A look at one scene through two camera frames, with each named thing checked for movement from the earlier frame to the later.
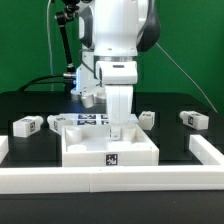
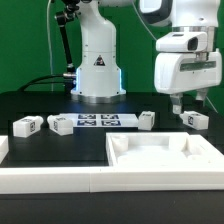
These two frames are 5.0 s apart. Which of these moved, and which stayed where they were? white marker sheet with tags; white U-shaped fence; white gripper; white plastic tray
Moved: white plastic tray; white gripper
Stayed: white U-shaped fence; white marker sheet with tags
